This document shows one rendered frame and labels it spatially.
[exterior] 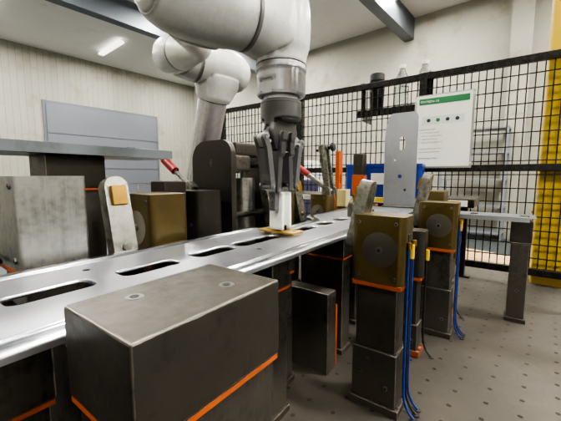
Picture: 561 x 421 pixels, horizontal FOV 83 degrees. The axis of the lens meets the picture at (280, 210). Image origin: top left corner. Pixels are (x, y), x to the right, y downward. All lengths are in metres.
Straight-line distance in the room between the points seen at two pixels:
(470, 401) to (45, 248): 0.73
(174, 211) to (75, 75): 10.43
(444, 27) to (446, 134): 6.31
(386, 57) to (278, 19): 7.46
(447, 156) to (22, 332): 1.44
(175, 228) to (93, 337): 0.39
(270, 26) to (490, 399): 0.76
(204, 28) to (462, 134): 1.19
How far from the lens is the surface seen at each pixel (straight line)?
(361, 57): 8.28
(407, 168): 1.25
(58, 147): 0.66
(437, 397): 0.75
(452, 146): 1.51
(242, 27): 0.55
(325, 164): 1.06
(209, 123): 1.17
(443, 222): 0.88
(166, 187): 0.65
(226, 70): 1.14
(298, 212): 0.90
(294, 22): 0.60
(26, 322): 0.32
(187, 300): 0.22
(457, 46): 7.58
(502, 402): 0.79
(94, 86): 11.05
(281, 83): 0.57
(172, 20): 0.53
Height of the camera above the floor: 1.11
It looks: 6 degrees down
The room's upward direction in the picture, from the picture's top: straight up
